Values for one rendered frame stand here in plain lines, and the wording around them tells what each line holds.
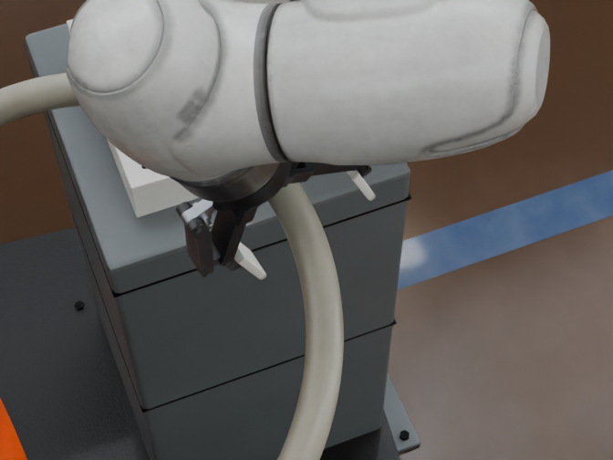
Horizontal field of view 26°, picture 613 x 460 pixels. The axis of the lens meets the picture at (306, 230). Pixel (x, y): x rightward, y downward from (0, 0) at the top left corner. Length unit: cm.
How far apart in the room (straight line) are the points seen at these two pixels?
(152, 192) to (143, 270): 10
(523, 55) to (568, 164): 191
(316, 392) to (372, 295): 89
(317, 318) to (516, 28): 34
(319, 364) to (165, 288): 68
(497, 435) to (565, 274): 36
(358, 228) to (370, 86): 95
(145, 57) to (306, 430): 36
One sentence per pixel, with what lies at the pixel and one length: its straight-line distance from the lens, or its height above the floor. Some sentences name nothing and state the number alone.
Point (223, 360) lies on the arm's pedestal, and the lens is 190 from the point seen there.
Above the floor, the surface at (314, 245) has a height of 128.
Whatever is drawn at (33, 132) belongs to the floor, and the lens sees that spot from 275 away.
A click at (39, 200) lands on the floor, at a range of 265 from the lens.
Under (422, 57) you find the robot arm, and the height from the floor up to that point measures 157.
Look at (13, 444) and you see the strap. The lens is 239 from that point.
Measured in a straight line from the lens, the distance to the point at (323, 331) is 103.
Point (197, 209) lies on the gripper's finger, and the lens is 104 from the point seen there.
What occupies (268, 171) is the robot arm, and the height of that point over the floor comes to 139.
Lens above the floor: 217
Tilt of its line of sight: 58 degrees down
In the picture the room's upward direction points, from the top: straight up
